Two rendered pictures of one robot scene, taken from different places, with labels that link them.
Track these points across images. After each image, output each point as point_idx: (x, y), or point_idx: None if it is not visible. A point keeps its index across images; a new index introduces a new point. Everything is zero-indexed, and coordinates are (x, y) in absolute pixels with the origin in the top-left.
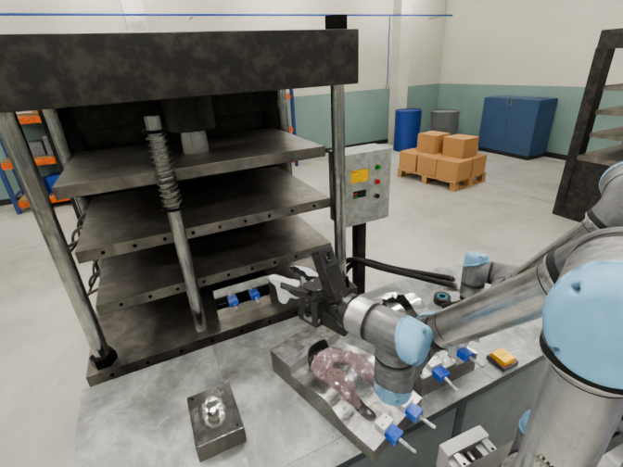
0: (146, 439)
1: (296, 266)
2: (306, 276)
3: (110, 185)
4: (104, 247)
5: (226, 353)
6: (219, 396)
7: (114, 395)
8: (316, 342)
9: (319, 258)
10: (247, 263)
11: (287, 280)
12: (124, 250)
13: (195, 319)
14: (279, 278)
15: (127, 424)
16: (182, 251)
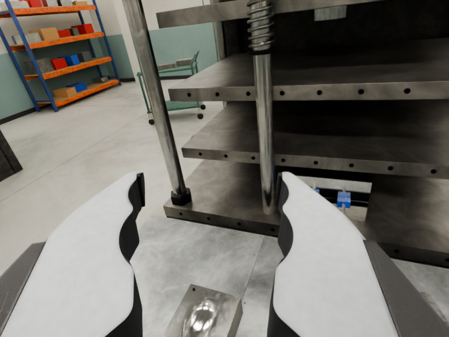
0: (146, 296)
1: (288, 179)
2: (272, 289)
3: (204, 15)
4: (190, 89)
5: (272, 255)
6: (218, 308)
7: (162, 233)
8: None
9: None
10: (346, 156)
11: (91, 251)
12: (208, 97)
13: (262, 198)
14: (92, 208)
15: (148, 269)
16: (260, 113)
